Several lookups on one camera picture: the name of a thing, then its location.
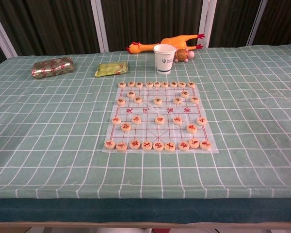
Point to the wooden chess piece red character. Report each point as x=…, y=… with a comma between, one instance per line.
x=125, y=127
x=205, y=145
x=184, y=145
x=109, y=144
x=191, y=128
x=170, y=146
x=147, y=145
x=121, y=146
x=158, y=146
x=134, y=144
x=201, y=121
x=177, y=120
x=160, y=120
x=194, y=143
x=116, y=120
x=136, y=119

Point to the wooden chess piece black character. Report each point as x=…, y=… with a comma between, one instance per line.
x=191, y=84
x=139, y=84
x=131, y=94
x=157, y=100
x=182, y=84
x=184, y=94
x=121, y=101
x=177, y=100
x=156, y=84
x=131, y=84
x=137, y=99
x=173, y=84
x=149, y=84
x=164, y=84
x=194, y=99
x=122, y=84

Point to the translucent Chinese chess board sheet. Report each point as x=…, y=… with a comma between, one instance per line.
x=148, y=132

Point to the green yellow snack packet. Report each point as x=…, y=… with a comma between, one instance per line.
x=111, y=69

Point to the white paper cup blue logo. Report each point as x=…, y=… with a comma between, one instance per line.
x=164, y=60

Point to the pink brown turtle toy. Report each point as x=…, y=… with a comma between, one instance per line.
x=182, y=55

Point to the yellow rubber chicken toy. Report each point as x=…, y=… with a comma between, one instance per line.
x=174, y=40

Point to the green checked tablecloth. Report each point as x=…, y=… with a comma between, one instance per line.
x=63, y=145

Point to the dark teal table cover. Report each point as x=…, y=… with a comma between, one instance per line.
x=145, y=211

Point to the gold red snack packet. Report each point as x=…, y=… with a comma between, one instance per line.
x=52, y=68

